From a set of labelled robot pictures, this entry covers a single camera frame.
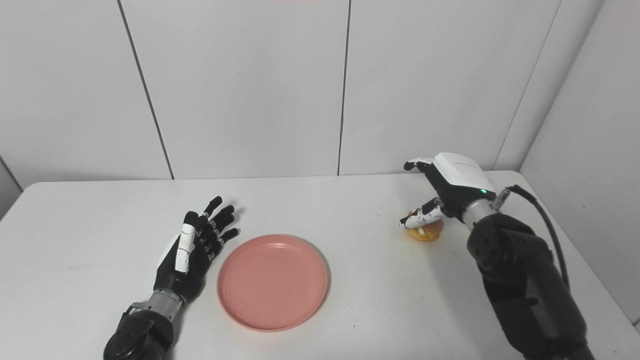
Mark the pink round plate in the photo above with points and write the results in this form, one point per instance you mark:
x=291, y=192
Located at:
x=272, y=282

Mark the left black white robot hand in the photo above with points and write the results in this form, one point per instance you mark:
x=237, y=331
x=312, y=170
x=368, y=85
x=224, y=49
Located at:
x=185, y=260

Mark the cream puff pastry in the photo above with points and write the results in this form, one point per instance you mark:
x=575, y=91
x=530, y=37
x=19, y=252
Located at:
x=427, y=233

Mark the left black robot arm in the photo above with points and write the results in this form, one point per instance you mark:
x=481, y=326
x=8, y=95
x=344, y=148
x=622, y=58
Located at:
x=145, y=330

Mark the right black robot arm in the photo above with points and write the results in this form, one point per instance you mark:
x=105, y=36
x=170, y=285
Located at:
x=525, y=285

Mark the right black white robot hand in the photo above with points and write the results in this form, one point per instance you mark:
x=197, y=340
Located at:
x=457, y=177

